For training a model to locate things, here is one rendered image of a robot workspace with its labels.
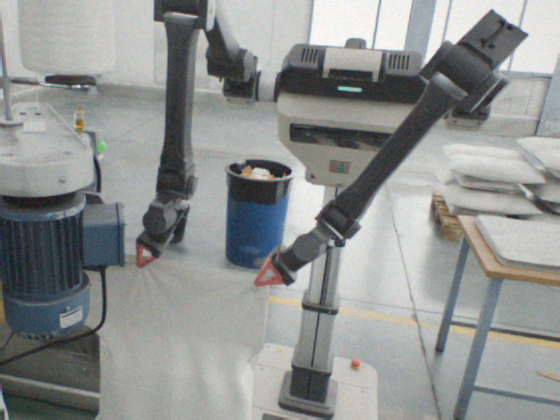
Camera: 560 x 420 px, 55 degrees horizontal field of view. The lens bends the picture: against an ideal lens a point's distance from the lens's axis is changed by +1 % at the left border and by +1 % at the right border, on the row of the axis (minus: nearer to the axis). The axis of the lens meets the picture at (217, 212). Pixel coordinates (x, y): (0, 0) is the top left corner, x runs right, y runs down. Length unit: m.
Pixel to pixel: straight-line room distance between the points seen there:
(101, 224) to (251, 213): 2.57
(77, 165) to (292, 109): 0.78
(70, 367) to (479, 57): 1.59
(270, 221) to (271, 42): 6.00
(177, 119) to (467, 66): 0.54
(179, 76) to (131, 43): 8.72
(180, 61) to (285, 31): 8.11
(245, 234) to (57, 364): 1.83
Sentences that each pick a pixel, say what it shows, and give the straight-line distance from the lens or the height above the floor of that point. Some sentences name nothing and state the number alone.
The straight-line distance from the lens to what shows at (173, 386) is 1.36.
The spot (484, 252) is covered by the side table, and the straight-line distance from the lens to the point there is 2.49.
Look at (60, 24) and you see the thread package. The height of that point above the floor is 1.61.
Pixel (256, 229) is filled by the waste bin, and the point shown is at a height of 0.30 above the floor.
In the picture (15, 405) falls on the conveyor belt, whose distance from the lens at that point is 2.00.
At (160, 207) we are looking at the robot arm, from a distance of 1.12.
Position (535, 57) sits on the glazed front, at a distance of 9.53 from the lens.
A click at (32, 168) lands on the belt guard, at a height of 1.41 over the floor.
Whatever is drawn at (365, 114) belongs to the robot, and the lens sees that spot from 1.50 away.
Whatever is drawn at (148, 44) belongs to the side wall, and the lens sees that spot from 9.68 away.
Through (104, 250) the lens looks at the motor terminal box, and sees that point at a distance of 0.94.
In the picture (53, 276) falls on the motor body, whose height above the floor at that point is 1.21.
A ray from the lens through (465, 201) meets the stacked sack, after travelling 4.49.
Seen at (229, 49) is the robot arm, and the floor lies 1.56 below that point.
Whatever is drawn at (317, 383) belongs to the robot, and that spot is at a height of 0.38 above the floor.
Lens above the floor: 1.66
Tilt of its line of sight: 21 degrees down
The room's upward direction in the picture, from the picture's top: 3 degrees clockwise
